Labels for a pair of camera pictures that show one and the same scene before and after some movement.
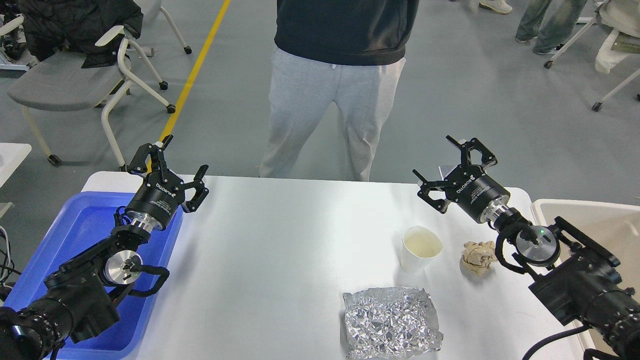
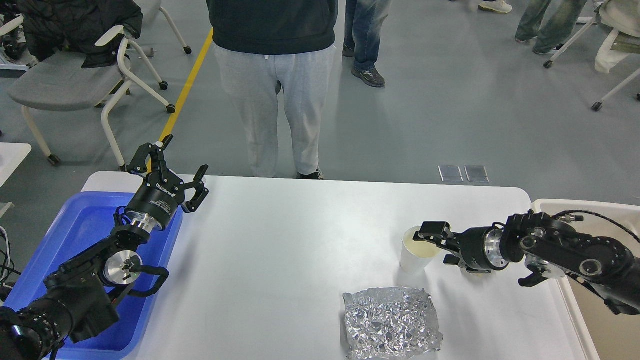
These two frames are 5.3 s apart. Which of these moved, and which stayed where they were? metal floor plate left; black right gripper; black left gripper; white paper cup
Moved: black right gripper
Stayed: metal floor plate left; black left gripper; white paper cup
